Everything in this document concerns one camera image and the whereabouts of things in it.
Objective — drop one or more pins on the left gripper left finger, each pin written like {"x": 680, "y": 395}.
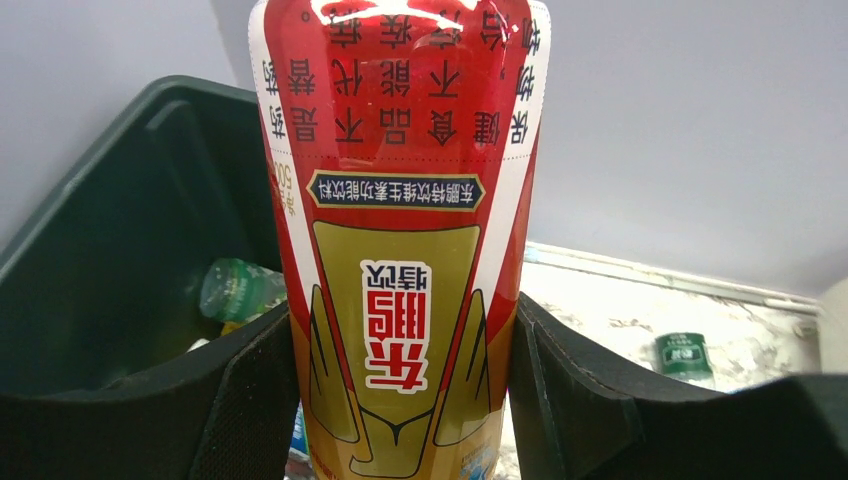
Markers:
{"x": 222, "y": 411}

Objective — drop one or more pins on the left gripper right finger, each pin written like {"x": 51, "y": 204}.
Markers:
{"x": 581, "y": 411}

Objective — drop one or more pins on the green tea bottle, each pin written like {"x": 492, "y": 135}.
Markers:
{"x": 237, "y": 291}

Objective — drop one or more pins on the amber bottle red label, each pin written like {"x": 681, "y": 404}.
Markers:
{"x": 401, "y": 143}

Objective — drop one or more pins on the clear bottle grey blue label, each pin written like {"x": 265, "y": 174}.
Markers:
{"x": 299, "y": 449}

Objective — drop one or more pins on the dark green plastic bin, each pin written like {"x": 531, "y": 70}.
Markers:
{"x": 102, "y": 281}

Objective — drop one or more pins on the clear bottle dark green label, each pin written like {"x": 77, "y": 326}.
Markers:
{"x": 683, "y": 356}

